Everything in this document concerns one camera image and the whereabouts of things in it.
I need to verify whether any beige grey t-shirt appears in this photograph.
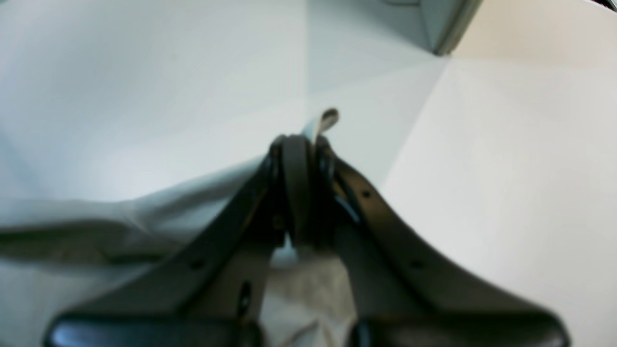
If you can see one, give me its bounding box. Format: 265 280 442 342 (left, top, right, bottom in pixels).
0 108 359 347

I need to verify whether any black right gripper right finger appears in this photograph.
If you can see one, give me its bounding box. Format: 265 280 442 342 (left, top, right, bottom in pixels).
315 136 571 347

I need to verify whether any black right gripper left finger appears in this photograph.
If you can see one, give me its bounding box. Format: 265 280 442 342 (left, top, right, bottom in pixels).
43 135 314 347

